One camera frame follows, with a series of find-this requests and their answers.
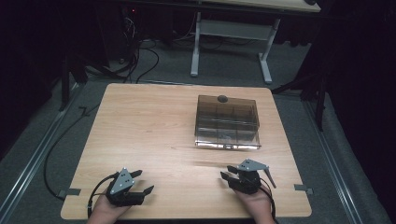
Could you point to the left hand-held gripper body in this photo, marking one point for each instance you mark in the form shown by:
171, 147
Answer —
121, 184

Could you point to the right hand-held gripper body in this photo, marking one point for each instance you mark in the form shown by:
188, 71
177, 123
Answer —
249, 177

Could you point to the person's right hand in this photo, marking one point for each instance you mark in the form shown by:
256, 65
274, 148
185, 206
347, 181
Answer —
255, 207

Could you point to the person's left hand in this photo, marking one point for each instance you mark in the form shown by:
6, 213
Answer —
104, 211

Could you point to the transparent brown drawer box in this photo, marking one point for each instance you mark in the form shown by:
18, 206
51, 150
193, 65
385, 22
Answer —
227, 123

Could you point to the grey tape piece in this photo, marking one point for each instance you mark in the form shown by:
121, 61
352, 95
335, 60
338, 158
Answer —
69, 192
302, 188

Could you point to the small dark round object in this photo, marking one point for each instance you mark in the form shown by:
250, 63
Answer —
223, 99

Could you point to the dark metal stand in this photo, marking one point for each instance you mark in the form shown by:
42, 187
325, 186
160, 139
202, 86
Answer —
319, 102
65, 84

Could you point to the white metal desk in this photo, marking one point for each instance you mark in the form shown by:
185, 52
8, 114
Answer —
232, 29

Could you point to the metal floor rail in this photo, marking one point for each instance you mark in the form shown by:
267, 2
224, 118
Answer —
34, 158
334, 168

